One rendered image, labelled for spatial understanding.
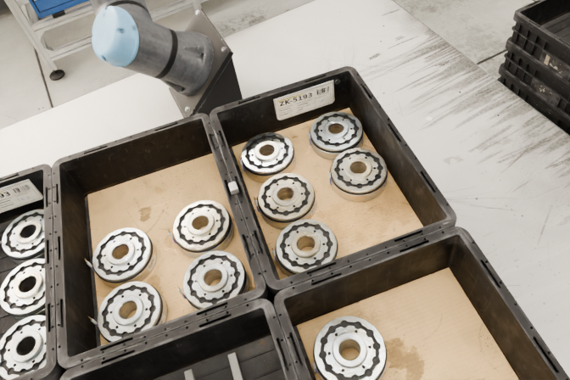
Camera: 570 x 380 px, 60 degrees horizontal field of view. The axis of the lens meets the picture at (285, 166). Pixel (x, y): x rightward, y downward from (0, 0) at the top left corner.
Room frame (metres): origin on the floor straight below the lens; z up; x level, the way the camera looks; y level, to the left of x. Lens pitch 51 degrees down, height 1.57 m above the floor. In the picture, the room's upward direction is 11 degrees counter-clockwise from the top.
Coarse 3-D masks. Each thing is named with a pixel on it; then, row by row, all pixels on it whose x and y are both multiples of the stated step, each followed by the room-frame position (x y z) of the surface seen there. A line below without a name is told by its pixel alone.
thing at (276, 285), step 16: (304, 80) 0.73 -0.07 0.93; (320, 80) 0.72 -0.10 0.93; (256, 96) 0.71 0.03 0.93; (272, 96) 0.70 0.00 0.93; (368, 96) 0.66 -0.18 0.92; (224, 112) 0.69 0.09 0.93; (384, 112) 0.60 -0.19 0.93; (224, 144) 0.61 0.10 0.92; (400, 144) 0.52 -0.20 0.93; (416, 160) 0.48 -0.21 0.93; (240, 192) 0.50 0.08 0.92; (432, 192) 0.42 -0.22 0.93; (448, 208) 0.38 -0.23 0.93; (432, 224) 0.36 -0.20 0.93; (448, 224) 0.36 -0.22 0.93; (256, 240) 0.39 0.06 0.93; (400, 240) 0.34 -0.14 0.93; (352, 256) 0.33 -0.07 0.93; (368, 256) 0.33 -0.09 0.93; (272, 272) 0.33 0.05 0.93; (304, 272) 0.32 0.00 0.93; (320, 272) 0.32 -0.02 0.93; (272, 288) 0.31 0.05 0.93
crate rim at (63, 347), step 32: (160, 128) 0.67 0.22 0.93; (64, 160) 0.64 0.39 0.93; (64, 256) 0.43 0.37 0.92; (256, 256) 0.36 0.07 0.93; (64, 288) 0.37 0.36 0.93; (256, 288) 0.31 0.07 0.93; (64, 320) 0.32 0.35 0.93; (192, 320) 0.29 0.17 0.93; (64, 352) 0.28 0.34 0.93; (96, 352) 0.27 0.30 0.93
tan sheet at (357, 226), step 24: (312, 120) 0.71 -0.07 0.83; (240, 144) 0.68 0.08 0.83; (240, 168) 0.62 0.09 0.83; (312, 168) 0.59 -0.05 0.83; (384, 192) 0.50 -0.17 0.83; (312, 216) 0.48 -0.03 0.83; (336, 216) 0.47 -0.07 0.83; (360, 216) 0.46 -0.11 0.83; (384, 216) 0.45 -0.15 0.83; (408, 216) 0.44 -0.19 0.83; (360, 240) 0.41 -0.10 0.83; (384, 240) 0.40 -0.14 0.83
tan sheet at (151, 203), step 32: (192, 160) 0.67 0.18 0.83; (96, 192) 0.63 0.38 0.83; (128, 192) 0.62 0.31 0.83; (160, 192) 0.60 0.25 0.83; (192, 192) 0.59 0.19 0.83; (224, 192) 0.57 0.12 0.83; (96, 224) 0.55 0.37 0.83; (128, 224) 0.54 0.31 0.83; (160, 224) 0.53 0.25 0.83; (160, 256) 0.46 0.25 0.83; (96, 288) 0.42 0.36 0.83; (160, 288) 0.40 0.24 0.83
